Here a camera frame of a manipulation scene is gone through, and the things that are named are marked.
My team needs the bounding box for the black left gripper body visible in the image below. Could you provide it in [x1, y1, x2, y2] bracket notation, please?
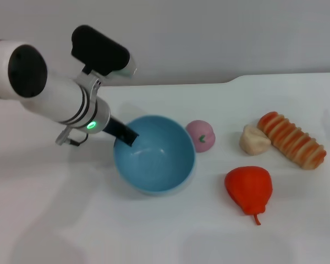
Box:
[103, 117, 128, 140]

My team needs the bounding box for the blue bowl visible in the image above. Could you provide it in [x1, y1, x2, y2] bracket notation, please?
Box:
[113, 114, 196, 196]

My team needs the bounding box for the beige egg yolk pastry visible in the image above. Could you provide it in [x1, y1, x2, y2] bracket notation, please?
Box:
[239, 124, 272, 156]

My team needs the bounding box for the pink peach bun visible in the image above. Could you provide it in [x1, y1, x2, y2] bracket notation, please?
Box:
[185, 119, 217, 153]

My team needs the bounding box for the red pear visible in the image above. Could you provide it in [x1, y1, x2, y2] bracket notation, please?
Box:
[224, 166, 273, 226]

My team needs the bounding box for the orange striped bread roll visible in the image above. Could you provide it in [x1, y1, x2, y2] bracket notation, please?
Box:
[257, 111, 327, 171]

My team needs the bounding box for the left arm cable with connector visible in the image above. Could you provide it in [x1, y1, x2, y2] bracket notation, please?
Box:
[55, 126, 90, 146]

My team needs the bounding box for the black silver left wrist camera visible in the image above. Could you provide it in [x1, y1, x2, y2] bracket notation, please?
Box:
[70, 25, 138, 81]

